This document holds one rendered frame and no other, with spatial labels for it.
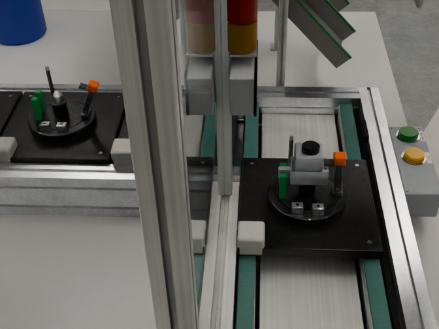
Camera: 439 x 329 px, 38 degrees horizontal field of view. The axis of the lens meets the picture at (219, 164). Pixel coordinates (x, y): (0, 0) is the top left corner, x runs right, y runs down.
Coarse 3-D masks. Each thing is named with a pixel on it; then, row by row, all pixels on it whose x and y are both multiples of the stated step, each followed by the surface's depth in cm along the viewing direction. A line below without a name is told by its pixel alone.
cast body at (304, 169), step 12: (300, 144) 109; (312, 144) 107; (300, 156) 107; (312, 156) 107; (288, 168) 110; (300, 168) 108; (312, 168) 108; (324, 168) 109; (300, 180) 109; (312, 180) 109; (324, 180) 109
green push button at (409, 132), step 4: (400, 128) 131; (404, 128) 131; (408, 128) 131; (412, 128) 131; (400, 132) 130; (404, 132) 130; (408, 132) 130; (412, 132) 130; (416, 132) 130; (400, 136) 130; (404, 136) 129; (408, 136) 129; (412, 136) 129; (416, 136) 129; (408, 140) 129; (412, 140) 129
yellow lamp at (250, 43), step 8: (232, 24) 96; (248, 24) 95; (256, 24) 97; (232, 32) 96; (240, 32) 96; (248, 32) 96; (256, 32) 98; (232, 40) 97; (240, 40) 97; (248, 40) 97; (256, 40) 99; (232, 48) 98; (240, 48) 98; (248, 48) 98
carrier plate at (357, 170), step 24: (264, 168) 122; (360, 168) 122; (240, 192) 117; (264, 192) 117; (360, 192) 116; (240, 216) 112; (264, 216) 112; (360, 216) 112; (288, 240) 108; (312, 240) 108; (336, 240) 107; (360, 240) 107
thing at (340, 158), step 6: (336, 156) 108; (342, 156) 108; (324, 162) 109; (330, 162) 109; (336, 162) 108; (342, 162) 108; (336, 168) 109; (342, 168) 109; (336, 174) 110; (336, 180) 111; (336, 186) 112
